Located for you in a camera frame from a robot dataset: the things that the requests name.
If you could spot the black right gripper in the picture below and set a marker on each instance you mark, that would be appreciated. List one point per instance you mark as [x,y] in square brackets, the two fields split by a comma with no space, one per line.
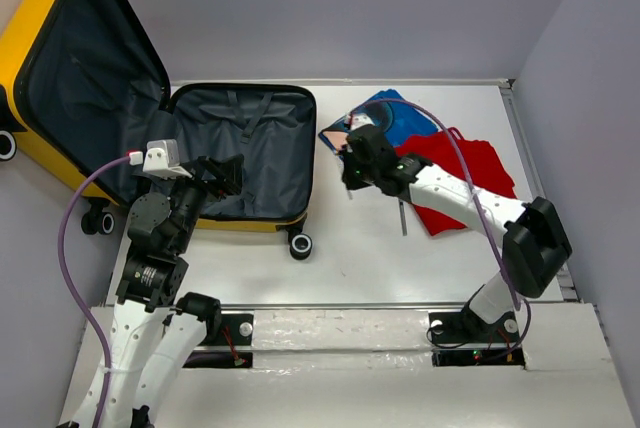
[353,181]

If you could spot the blue printed shirt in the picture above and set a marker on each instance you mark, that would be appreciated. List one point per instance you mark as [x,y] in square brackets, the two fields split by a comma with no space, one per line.
[387,109]

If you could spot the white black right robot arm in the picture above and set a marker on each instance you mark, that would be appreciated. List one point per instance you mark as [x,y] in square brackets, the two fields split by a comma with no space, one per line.
[527,238]

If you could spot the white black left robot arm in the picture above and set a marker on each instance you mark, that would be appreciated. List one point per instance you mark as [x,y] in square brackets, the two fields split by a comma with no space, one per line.
[153,331]

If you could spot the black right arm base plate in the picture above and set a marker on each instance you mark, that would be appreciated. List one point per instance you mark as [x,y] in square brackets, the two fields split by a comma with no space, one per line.
[452,347]

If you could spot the black white checkered pen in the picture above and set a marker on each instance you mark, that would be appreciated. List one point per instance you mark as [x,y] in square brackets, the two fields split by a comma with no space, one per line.
[402,215]

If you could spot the yellow hard-shell suitcase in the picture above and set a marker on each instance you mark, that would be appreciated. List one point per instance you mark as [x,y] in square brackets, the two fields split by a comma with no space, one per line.
[82,84]

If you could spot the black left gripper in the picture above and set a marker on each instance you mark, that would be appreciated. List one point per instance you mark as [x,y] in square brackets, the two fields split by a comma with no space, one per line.
[229,179]

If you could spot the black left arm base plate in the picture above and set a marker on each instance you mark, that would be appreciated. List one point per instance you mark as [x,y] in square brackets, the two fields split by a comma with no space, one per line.
[229,348]

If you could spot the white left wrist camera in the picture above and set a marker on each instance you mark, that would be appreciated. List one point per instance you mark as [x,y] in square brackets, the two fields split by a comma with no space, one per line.
[160,159]

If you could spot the red shirt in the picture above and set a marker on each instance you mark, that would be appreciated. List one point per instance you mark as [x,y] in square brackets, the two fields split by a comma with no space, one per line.
[483,162]

